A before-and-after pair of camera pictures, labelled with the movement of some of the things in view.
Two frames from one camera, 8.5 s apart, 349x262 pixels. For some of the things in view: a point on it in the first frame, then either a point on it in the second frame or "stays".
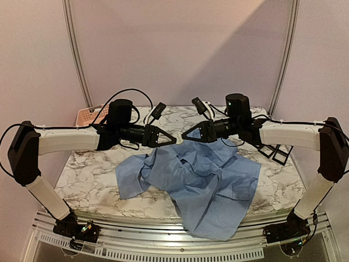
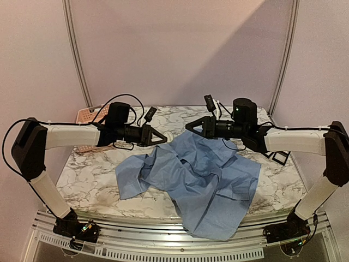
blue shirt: [214, 185] stays
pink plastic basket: [85, 117] stays
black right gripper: [210, 131] → [208, 127]
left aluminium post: [76, 52] stays
